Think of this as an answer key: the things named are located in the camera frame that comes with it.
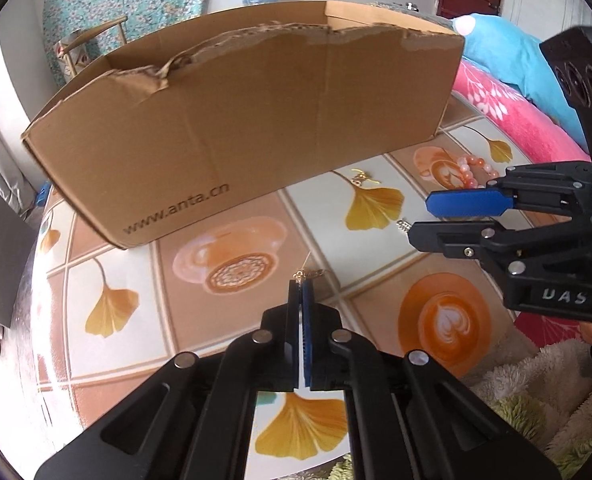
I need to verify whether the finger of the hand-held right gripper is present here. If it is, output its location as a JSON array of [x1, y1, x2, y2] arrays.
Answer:
[[426, 161, 592, 218], [408, 217, 592, 261]]

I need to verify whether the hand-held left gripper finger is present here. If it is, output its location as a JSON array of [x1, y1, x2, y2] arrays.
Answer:
[[300, 280, 561, 480], [33, 280, 301, 480]]

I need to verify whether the pink bead bracelet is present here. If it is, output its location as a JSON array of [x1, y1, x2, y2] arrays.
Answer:
[[456, 156, 501, 191]]

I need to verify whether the thin gold earring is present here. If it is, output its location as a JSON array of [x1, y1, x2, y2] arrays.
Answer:
[[293, 255, 327, 283]]

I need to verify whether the brown cardboard box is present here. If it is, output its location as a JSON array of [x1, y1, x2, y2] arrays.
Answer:
[[21, 0, 465, 250]]

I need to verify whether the leaf patterned tablecloth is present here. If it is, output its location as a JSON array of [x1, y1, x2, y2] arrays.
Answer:
[[31, 95, 592, 466]]

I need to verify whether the pink floral blanket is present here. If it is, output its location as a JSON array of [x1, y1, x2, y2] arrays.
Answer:
[[448, 57, 592, 356]]

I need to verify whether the white fleece cloth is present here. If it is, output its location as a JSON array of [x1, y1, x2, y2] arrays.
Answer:
[[463, 330, 592, 461]]

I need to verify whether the blue plush pillow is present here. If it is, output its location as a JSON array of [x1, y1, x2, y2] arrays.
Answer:
[[448, 14, 592, 153]]

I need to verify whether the grey patterned cloth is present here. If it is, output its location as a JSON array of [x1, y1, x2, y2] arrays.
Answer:
[[371, 1, 451, 23]]

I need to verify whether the black board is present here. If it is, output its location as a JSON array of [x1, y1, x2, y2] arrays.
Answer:
[[0, 185, 36, 328]]

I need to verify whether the wooden chair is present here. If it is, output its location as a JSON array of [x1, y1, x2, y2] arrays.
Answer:
[[56, 16, 129, 83]]

